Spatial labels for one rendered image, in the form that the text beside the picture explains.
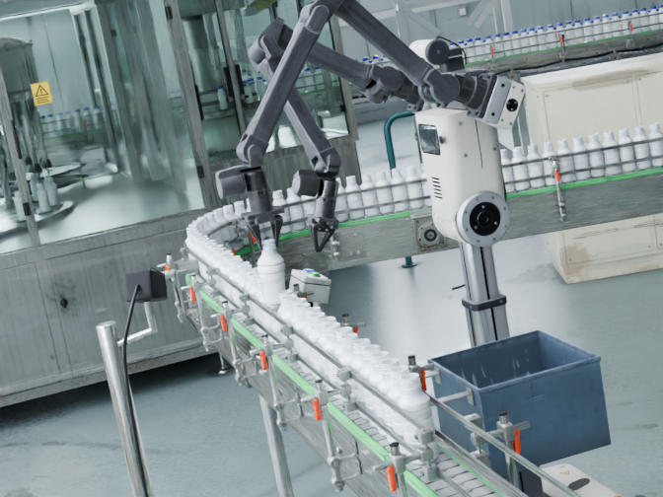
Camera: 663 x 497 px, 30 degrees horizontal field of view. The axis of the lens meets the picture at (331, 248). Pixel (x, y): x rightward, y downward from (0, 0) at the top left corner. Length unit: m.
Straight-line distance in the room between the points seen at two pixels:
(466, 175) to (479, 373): 0.60
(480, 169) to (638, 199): 1.59
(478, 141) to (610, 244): 3.94
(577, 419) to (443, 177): 0.87
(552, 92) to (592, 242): 0.90
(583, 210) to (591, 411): 2.05
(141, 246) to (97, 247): 0.23
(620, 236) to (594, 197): 2.43
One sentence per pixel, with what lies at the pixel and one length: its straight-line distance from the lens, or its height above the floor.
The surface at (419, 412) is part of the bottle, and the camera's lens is 2.29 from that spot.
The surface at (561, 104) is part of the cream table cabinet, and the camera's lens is 7.17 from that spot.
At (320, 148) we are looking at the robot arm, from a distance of 3.48.
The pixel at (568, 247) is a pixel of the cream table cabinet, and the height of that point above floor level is 0.22.
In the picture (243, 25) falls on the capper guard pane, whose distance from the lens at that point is 8.47.
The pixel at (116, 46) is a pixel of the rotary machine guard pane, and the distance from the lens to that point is 6.40.
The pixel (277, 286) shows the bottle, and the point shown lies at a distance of 3.15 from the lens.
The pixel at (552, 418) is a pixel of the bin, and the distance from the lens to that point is 2.93.
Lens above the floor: 1.87
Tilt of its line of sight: 11 degrees down
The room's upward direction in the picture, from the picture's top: 10 degrees counter-clockwise
